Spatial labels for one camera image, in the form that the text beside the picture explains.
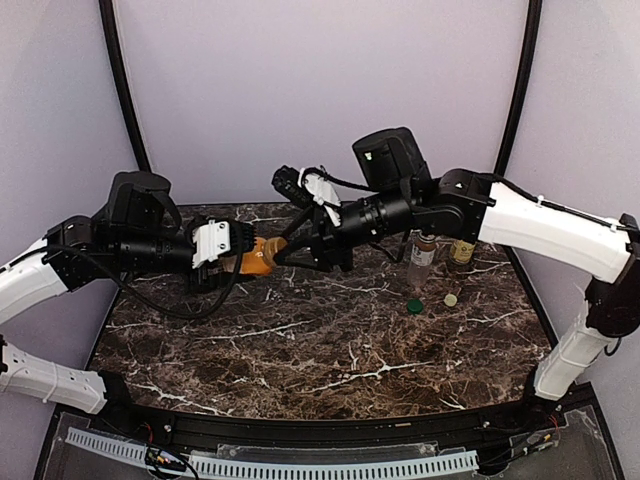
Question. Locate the white slotted cable duct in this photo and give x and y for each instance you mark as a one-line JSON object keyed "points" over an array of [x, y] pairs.
{"points": [[419, 461]]}

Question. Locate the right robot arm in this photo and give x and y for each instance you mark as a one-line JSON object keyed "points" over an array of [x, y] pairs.
{"points": [[401, 195]]}

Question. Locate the green tea bottle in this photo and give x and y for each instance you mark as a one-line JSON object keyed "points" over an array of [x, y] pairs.
{"points": [[461, 252]]}

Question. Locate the left black corner post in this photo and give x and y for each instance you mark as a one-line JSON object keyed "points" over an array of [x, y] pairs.
{"points": [[119, 75]]}

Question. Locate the gold bottle cap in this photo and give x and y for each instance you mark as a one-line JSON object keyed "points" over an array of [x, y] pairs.
{"points": [[273, 246]]}

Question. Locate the coffee bottle green cap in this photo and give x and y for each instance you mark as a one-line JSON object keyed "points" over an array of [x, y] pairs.
{"points": [[421, 259]]}

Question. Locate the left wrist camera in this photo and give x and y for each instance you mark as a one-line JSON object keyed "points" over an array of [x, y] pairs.
{"points": [[213, 239]]}

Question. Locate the orange juice bottle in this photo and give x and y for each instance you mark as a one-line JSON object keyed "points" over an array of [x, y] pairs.
{"points": [[254, 263]]}

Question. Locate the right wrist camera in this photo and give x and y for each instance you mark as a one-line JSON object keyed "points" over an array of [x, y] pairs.
{"points": [[305, 188]]}

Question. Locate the black front frame rail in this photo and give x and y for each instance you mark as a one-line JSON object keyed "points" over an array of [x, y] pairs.
{"points": [[481, 427]]}

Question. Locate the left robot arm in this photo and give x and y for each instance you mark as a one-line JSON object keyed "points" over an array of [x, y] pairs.
{"points": [[138, 231]]}

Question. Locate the right black corner post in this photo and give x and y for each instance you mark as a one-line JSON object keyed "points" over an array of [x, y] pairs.
{"points": [[521, 83]]}

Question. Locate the dark green bottle cap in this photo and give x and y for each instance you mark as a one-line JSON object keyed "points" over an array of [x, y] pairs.
{"points": [[414, 306]]}

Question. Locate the pale green bottle cap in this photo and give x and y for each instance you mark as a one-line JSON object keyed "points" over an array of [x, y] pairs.
{"points": [[450, 300]]}

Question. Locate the black corner post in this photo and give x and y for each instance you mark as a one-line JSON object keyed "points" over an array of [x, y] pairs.
{"points": [[119, 75], [521, 83]]}

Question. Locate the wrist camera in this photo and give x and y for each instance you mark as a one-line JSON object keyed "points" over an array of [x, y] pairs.
{"points": [[213, 239], [305, 188]]}

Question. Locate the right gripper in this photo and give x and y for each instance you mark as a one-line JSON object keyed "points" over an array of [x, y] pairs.
{"points": [[326, 240]]}

